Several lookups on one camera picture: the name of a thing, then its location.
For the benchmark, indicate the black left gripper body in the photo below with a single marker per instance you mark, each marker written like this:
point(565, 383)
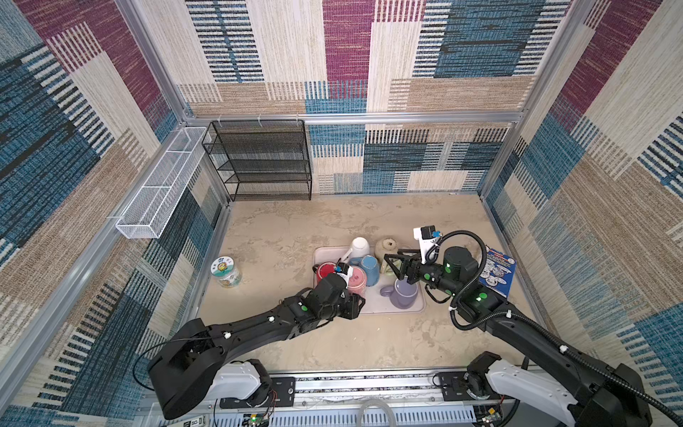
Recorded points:
point(349, 308)

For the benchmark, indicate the pink patterned mug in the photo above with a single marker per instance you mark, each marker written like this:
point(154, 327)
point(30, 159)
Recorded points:
point(357, 281)

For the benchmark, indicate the small labelled jar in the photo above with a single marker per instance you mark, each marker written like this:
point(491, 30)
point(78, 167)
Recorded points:
point(225, 270)

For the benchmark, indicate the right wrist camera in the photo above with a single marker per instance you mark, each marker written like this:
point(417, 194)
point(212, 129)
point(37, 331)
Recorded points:
point(428, 239)

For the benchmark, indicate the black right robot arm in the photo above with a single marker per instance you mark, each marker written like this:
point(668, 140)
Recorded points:
point(575, 389)

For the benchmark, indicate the purple mug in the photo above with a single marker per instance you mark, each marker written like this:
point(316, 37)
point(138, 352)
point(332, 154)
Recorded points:
point(401, 294)

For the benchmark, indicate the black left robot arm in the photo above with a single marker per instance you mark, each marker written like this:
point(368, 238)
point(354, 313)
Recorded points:
point(183, 370)

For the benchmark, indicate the beige ceramic teapot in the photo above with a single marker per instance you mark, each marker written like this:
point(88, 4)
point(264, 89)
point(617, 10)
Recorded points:
point(385, 246)

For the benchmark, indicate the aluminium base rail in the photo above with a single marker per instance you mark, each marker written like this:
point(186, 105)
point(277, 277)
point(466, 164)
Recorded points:
point(404, 398)

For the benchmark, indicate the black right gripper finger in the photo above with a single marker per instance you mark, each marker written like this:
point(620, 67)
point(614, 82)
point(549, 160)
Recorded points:
point(400, 271)
point(397, 259)

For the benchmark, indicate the blue polka dot mug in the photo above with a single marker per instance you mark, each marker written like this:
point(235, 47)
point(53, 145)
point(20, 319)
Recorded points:
point(370, 266)

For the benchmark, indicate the black wire mesh shelf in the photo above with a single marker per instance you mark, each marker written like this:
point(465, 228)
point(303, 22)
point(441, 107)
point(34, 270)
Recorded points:
point(261, 160)

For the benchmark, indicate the white mug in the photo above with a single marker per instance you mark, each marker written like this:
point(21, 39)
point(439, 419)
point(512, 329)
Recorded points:
point(359, 248)

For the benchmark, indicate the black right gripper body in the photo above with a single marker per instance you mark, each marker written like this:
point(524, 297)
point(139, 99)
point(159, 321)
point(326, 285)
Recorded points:
point(408, 268)

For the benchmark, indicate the white plastic tray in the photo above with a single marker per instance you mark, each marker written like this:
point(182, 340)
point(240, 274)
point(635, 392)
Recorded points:
point(375, 302)

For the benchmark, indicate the red mug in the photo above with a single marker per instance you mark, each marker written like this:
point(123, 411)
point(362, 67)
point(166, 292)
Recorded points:
point(323, 270)

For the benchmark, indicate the white wire mesh basket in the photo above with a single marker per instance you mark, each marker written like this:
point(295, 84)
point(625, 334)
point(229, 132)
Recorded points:
point(153, 205)

